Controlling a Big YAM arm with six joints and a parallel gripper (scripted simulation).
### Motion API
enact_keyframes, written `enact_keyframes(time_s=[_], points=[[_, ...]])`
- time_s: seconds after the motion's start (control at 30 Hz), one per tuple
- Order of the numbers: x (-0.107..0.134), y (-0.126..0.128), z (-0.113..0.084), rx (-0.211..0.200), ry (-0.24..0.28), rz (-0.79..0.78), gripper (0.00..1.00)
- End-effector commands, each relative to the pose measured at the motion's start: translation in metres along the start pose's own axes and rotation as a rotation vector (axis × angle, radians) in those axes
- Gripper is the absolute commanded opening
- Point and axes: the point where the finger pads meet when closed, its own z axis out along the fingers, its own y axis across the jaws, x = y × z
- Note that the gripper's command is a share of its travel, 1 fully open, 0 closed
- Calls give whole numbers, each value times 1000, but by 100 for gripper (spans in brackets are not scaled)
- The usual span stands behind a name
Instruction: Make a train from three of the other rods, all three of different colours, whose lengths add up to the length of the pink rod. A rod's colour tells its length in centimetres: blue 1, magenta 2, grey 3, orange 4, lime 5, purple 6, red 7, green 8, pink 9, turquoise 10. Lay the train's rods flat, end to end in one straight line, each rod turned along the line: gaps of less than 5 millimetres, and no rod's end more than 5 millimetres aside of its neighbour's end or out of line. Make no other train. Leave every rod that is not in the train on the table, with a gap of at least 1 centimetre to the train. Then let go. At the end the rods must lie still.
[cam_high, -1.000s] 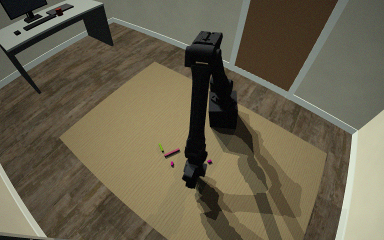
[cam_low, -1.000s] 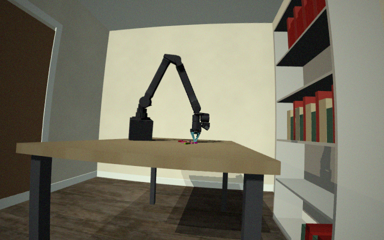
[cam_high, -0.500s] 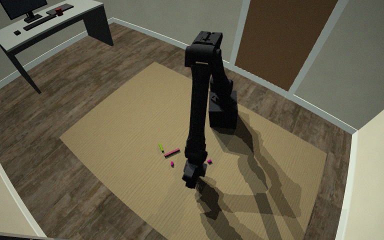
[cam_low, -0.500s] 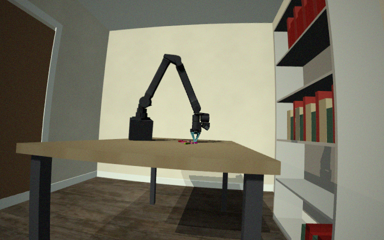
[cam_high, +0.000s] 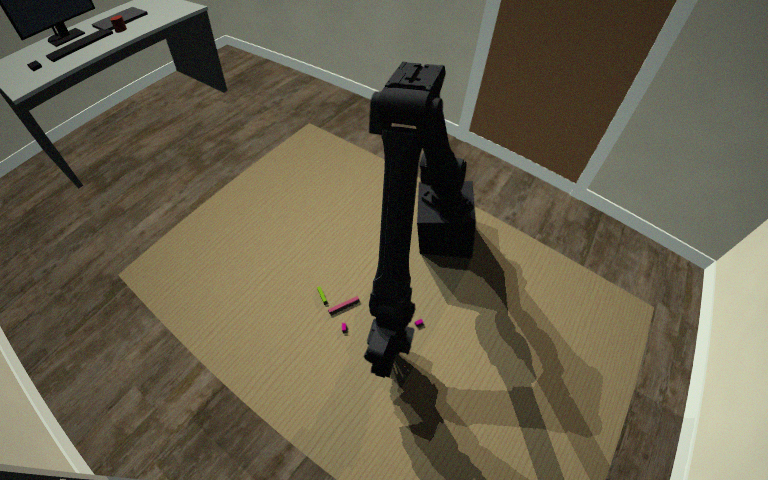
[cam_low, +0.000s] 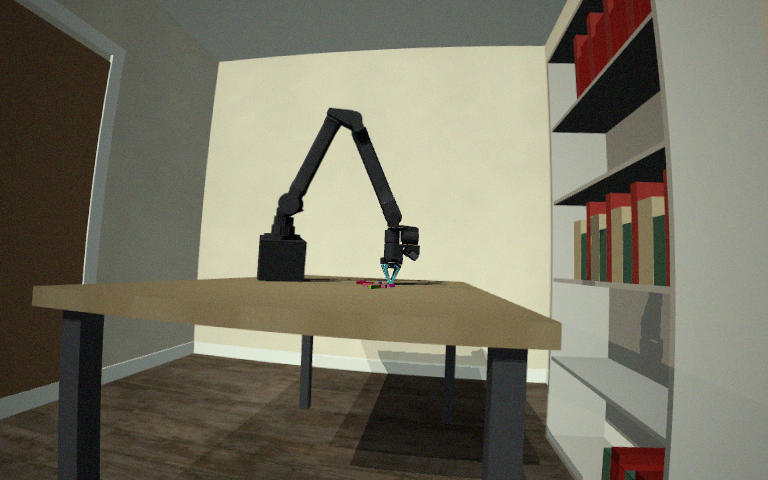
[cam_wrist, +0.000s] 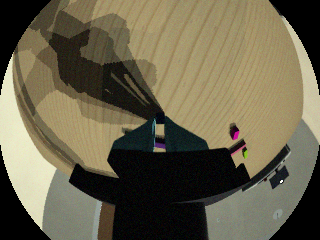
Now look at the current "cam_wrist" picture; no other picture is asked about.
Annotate magenta rod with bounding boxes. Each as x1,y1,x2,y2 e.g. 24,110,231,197
231,127,240,140

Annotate small blue cube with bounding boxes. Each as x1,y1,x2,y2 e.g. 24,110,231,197
156,113,165,124

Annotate purple rod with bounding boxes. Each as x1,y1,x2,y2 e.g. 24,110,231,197
154,138,165,149

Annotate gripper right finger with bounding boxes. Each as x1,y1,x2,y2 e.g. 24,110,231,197
164,116,209,152

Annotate pink rod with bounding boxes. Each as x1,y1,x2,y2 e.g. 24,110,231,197
229,141,246,156

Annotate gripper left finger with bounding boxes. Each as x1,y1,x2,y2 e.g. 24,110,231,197
111,116,155,152

